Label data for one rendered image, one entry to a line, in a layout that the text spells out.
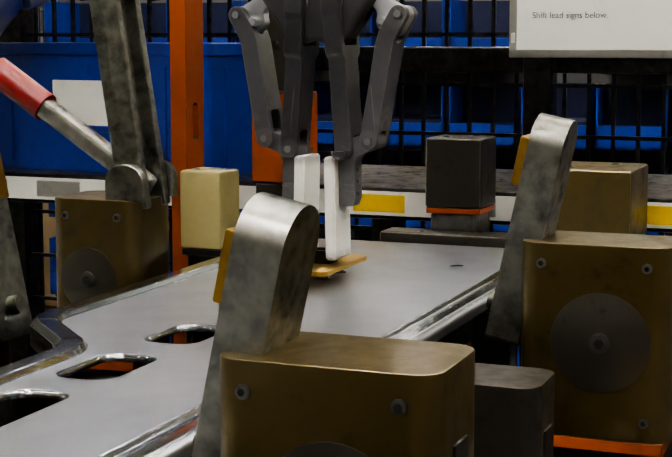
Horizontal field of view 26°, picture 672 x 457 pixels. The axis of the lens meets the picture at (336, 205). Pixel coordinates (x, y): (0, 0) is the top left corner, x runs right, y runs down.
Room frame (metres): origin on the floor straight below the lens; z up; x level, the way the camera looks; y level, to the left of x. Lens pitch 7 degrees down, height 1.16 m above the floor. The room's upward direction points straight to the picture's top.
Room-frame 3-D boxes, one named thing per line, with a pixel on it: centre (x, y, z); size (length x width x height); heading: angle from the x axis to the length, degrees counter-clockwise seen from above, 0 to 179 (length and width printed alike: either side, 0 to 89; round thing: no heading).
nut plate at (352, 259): (0.99, 0.01, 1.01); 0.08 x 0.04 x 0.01; 159
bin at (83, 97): (1.54, 0.21, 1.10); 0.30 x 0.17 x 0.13; 59
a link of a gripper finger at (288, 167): (1.00, 0.04, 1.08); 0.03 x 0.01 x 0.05; 69
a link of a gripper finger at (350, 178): (0.98, -0.02, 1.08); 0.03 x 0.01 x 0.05; 69
